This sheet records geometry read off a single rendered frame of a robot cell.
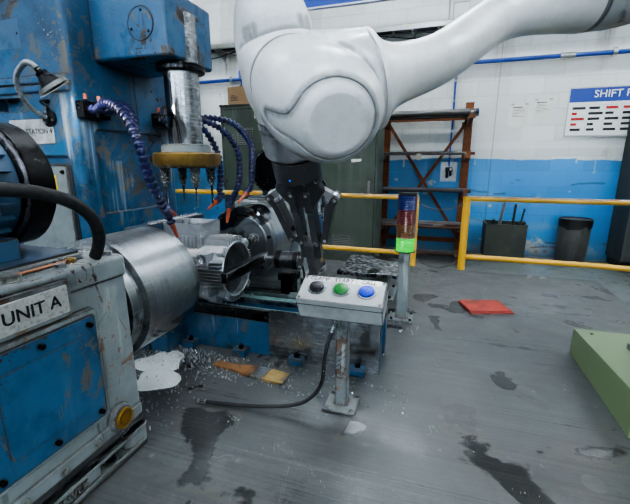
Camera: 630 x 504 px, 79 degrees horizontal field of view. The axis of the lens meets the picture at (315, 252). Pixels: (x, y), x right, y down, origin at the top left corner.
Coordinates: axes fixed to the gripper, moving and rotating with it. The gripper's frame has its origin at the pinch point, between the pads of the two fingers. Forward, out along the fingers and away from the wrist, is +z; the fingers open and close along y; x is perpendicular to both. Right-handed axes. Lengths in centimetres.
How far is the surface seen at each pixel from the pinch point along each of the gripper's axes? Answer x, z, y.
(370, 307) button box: 3.4, 8.4, -10.9
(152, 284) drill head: 10.2, 1.6, 29.8
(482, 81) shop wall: -536, 122, -67
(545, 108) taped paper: -519, 156, -148
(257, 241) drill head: -38, 28, 35
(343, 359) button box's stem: 6.0, 22.2, -5.1
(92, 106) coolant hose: -24, -22, 61
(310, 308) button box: 3.5, 10.6, 1.1
